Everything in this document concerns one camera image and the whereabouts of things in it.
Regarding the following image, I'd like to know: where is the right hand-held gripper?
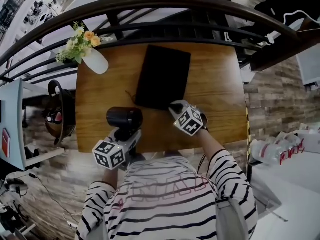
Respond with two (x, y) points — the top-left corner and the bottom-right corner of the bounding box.
(168, 100), (204, 137)

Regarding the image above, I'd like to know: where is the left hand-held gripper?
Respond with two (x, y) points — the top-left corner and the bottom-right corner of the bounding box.
(92, 128), (143, 171)

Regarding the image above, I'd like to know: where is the black fabric pouch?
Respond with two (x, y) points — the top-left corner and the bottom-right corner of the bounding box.
(124, 44), (192, 112)

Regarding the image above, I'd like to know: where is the person's left forearm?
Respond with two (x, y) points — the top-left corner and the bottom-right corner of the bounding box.
(102, 167), (121, 188)

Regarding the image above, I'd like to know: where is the person's right forearm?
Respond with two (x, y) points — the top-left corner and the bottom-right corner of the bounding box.
(197, 128), (226, 160)

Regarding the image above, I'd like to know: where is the black and white striped shirt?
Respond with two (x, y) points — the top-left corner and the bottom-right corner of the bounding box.
(74, 148), (258, 240)

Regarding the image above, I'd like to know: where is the white vase with flowers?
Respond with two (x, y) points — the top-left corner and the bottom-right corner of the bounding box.
(55, 21), (111, 65)

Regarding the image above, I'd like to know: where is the shrink-wrapped water bottle pack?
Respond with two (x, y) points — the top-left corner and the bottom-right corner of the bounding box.
(249, 131), (307, 166)

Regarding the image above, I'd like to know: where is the light blue desk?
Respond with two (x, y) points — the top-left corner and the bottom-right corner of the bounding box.
(0, 78), (28, 172)

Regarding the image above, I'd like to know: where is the red book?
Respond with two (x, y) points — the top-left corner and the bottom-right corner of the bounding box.
(1, 128), (12, 159)

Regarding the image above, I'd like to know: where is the white cardboard box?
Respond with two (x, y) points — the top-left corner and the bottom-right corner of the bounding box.
(294, 127), (320, 155)

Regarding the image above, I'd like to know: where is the white counter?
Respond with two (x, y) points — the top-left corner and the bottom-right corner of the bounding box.
(249, 148), (320, 240)

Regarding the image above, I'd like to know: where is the black floor cable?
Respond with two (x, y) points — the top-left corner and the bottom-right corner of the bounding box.
(29, 173), (83, 217)

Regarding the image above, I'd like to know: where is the grey shoulder strap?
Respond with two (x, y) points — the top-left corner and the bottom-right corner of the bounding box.
(216, 198), (251, 240)
(94, 218), (110, 240)

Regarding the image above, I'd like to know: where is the grey device with cables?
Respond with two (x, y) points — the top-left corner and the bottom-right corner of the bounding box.
(4, 177), (28, 197)

